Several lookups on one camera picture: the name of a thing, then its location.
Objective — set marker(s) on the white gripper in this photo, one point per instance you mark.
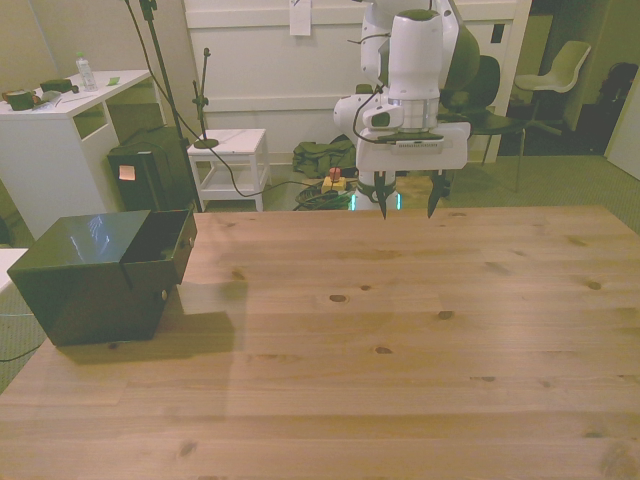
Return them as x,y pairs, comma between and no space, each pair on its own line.
380,157

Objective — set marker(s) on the black drawer with knob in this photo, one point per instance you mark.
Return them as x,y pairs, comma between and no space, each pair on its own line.
167,306
184,252

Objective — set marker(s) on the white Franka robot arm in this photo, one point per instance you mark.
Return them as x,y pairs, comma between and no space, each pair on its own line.
415,60

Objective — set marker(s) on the yellow emergency stop button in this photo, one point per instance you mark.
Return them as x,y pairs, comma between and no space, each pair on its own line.
334,180

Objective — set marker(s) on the green cloth bag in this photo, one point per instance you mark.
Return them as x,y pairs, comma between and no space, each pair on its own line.
320,155

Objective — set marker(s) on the black chair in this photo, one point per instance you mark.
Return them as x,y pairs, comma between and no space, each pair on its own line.
495,120

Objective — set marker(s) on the white side table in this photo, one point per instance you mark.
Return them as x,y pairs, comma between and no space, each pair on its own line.
235,140

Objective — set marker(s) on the white swivel chair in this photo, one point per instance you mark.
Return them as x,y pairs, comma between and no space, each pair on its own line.
565,65

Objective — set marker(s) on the white paper sheet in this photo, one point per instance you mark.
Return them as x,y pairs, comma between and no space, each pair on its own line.
300,20

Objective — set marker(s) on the dark backpack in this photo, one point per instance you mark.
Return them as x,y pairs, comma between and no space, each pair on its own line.
620,82

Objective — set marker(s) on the black stand with round base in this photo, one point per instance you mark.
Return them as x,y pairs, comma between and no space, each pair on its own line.
205,75

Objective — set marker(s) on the black computer box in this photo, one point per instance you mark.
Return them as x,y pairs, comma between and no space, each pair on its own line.
150,175

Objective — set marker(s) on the tall black tripod stand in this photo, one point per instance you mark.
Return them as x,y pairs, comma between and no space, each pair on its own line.
160,65

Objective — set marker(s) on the green paper note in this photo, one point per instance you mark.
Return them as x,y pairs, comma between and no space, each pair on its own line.
113,80

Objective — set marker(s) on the clear plastic water bottle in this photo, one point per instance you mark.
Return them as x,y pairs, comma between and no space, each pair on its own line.
87,72

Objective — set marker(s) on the white desk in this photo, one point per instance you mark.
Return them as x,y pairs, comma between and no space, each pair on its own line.
50,150

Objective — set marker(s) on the dark flat object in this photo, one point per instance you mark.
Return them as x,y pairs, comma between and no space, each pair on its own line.
56,86

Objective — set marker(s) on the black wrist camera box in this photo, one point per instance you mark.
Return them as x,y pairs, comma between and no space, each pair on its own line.
420,145

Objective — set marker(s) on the black wall plate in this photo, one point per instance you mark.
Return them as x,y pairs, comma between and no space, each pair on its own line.
497,33

